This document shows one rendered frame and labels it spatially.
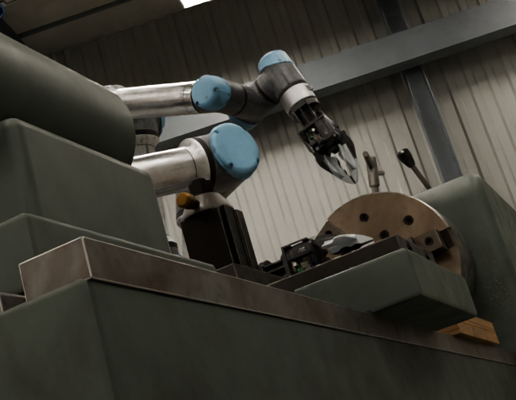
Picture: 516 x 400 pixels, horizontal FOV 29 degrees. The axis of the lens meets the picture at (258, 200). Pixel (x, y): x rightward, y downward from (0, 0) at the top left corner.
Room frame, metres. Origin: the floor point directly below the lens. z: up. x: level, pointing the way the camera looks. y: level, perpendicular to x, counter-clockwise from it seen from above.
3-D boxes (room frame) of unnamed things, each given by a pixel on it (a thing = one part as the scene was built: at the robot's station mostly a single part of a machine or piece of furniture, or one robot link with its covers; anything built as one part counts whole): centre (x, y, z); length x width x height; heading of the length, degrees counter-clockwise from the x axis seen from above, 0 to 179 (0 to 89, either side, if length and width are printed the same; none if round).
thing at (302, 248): (1.77, -0.03, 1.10); 0.12 x 0.09 x 0.08; 70
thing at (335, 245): (1.74, -0.13, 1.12); 0.09 x 0.06 x 0.03; 70
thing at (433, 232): (1.85, -0.27, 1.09); 0.12 x 0.11 x 0.05; 70
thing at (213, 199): (1.40, 0.08, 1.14); 0.08 x 0.08 x 0.03
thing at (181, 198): (1.35, 0.10, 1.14); 0.04 x 0.02 x 0.02; 160
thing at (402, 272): (1.34, 0.05, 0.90); 0.53 x 0.30 x 0.06; 70
